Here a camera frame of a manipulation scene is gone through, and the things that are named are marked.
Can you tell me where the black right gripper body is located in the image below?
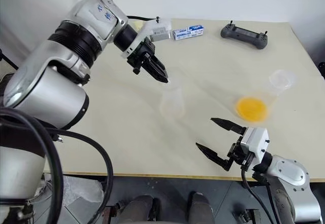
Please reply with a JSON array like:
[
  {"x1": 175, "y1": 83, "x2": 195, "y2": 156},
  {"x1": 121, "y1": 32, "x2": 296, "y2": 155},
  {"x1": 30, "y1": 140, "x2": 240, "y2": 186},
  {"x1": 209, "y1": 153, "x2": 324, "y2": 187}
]
[{"x1": 227, "y1": 135, "x2": 252, "y2": 169}]

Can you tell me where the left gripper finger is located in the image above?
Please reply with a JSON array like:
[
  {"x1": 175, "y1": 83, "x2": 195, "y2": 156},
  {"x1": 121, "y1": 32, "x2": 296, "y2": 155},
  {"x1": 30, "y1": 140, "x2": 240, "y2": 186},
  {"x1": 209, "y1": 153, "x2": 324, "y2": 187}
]
[
  {"x1": 142, "y1": 55, "x2": 168, "y2": 84},
  {"x1": 149, "y1": 54, "x2": 169, "y2": 83}
]

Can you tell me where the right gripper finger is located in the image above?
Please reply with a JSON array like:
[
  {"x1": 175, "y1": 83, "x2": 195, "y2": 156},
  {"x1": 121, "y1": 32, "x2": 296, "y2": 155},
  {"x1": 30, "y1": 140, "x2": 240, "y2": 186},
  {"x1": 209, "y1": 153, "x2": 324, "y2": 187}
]
[
  {"x1": 195, "y1": 142, "x2": 234, "y2": 172},
  {"x1": 210, "y1": 117, "x2": 247, "y2": 135}
]

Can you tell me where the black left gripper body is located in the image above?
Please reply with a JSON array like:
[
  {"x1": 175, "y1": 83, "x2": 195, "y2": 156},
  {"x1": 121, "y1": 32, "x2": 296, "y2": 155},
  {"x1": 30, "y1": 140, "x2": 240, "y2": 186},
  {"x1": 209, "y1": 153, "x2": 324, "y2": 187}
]
[{"x1": 126, "y1": 37, "x2": 156, "y2": 75}]

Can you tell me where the clear flask with orange liquid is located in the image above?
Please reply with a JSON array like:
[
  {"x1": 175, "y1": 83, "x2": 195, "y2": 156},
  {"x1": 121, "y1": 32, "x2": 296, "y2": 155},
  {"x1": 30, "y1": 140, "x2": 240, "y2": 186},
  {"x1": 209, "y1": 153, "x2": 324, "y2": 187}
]
[{"x1": 232, "y1": 69, "x2": 298, "y2": 124}]

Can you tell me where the clear empty conical bottle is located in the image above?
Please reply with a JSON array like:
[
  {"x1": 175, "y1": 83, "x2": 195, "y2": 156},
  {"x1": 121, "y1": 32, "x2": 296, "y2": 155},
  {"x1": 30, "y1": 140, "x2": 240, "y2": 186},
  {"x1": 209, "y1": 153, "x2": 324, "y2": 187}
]
[{"x1": 159, "y1": 83, "x2": 188, "y2": 120}]

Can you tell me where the blue and white small box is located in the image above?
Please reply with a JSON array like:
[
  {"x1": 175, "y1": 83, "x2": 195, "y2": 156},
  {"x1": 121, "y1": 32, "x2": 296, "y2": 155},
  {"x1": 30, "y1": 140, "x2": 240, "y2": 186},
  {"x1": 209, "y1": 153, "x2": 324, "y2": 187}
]
[{"x1": 172, "y1": 24, "x2": 205, "y2": 41}]

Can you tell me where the dark rounded foot shape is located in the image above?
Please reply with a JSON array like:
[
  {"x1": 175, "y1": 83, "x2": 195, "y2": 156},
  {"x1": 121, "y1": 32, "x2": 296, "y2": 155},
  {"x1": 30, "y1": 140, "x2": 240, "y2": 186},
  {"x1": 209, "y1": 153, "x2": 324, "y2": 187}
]
[
  {"x1": 189, "y1": 191, "x2": 219, "y2": 224},
  {"x1": 119, "y1": 195, "x2": 160, "y2": 224}
]

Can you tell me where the grey remote controller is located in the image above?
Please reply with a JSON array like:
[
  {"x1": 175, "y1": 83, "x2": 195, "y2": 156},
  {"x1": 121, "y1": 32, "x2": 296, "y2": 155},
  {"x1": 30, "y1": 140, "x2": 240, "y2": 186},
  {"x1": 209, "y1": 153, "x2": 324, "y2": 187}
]
[{"x1": 220, "y1": 20, "x2": 269, "y2": 50}]

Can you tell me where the black stand leg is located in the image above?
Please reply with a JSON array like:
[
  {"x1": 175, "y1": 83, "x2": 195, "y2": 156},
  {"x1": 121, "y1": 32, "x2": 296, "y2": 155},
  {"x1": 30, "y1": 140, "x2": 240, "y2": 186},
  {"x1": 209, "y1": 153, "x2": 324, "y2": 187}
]
[{"x1": 0, "y1": 48, "x2": 20, "y2": 71}]

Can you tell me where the crumpled clear plastic sheet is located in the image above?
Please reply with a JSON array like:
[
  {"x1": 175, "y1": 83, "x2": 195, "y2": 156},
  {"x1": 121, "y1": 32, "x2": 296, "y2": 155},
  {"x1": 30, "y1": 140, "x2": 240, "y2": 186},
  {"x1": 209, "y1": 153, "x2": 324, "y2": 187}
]
[{"x1": 38, "y1": 174, "x2": 109, "y2": 224}]

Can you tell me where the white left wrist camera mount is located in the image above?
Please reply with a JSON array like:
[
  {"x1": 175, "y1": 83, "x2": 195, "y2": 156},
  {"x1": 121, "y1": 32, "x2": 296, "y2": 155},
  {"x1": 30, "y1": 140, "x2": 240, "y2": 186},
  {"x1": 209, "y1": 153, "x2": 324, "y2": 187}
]
[{"x1": 119, "y1": 18, "x2": 172, "y2": 59}]

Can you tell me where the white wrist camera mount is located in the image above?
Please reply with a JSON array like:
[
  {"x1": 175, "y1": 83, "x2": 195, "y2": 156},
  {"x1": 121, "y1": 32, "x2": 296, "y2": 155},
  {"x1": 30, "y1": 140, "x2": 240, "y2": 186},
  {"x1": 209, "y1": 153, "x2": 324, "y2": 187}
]
[
  {"x1": 119, "y1": 18, "x2": 172, "y2": 59},
  {"x1": 240, "y1": 126, "x2": 269, "y2": 164}
]

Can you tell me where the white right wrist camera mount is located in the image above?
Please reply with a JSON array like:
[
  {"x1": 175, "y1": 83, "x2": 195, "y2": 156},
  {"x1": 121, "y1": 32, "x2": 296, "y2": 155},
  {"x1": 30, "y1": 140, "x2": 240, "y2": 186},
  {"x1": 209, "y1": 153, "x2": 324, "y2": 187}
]
[{"x1": 240, "y1": 126, "x2": 269, "y2": 164}]

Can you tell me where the thin black camera cable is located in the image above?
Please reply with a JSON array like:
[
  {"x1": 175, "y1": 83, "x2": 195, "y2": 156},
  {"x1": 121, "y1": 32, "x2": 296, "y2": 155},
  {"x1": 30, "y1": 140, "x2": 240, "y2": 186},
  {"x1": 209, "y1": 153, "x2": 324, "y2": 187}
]
[{"x1": 126, "y1": 15, "x2": 161, "y2": 23}]

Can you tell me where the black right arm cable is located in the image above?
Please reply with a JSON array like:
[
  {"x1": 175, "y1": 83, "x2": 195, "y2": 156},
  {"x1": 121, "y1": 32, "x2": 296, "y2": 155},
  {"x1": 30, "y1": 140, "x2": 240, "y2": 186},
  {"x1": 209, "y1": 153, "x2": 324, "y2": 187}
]
[{"x1": 240, "y1": 165, "x2": 282, "y2": 224}]

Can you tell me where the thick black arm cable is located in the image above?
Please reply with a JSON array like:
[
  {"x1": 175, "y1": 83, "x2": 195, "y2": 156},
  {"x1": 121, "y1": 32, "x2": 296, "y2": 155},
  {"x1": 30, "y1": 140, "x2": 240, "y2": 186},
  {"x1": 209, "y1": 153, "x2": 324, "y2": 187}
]
[
  {"x1": 38, "y1": 129, "x2": 114, "y2": 207},
  {"x1": 0, "y1": 107, "x2": 64, "y2": 224}
]

